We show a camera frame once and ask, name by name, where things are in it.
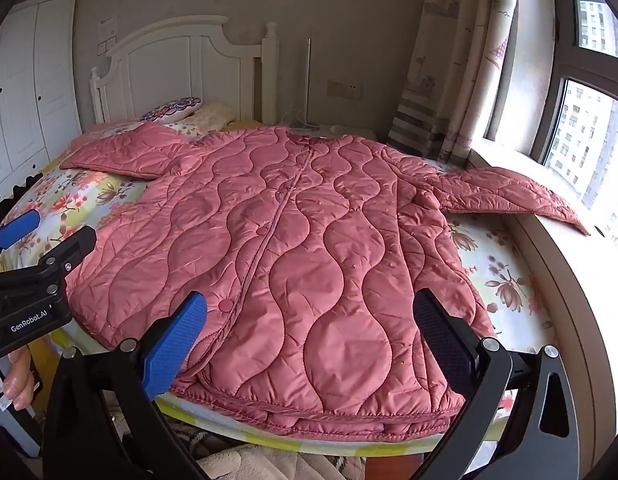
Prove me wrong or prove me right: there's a printed beige curtain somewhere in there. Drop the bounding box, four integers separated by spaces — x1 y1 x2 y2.
388 0 522 166

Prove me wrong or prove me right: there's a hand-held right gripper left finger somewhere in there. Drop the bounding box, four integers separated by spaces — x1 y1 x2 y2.
41 290 210 480

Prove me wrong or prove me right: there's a person's left hand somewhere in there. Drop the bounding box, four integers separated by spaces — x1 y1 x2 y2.
3 347 36 408

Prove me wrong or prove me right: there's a pink quilted comforter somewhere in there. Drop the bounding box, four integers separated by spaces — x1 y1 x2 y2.
60 122 590 443

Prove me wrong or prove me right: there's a patterned round cushion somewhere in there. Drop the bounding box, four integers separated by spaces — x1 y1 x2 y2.
139 96 204 123

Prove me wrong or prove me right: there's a white pole lamp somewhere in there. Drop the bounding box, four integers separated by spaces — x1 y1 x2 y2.
286 37 332 137

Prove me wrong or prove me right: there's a dark framed window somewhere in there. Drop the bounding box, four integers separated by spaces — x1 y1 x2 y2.
484 0 618 261

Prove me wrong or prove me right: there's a plaid cloth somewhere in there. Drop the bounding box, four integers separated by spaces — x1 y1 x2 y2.
164 417 230 461

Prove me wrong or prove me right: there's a beige window sill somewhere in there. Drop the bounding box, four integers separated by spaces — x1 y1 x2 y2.
439 140 618 456

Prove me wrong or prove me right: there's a beige fleece blanket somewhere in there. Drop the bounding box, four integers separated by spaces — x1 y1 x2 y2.
196 440 370 480

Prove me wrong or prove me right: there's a white wardrobe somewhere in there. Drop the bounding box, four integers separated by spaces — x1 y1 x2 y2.
0 0 82 201

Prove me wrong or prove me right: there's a white wooden headboard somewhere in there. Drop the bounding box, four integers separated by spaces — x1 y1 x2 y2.
90 15 280 126

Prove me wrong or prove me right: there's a beige wall socket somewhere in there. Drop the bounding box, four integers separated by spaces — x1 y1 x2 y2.
327 79 364 98

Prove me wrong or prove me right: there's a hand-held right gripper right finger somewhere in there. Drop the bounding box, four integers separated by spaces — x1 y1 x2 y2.
413 287 582 480

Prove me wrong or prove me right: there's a beige pillow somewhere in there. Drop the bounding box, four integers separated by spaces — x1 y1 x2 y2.
186 102 236 133

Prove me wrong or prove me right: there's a black spiky object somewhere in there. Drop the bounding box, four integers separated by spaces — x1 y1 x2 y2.
0 172 44 221

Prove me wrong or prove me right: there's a bed with floral sheet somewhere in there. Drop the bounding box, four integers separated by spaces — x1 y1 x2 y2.
0 115 560 461

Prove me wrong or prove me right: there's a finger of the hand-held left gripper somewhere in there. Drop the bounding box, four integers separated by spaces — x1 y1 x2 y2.
0 225 98 312
0 209 42 261

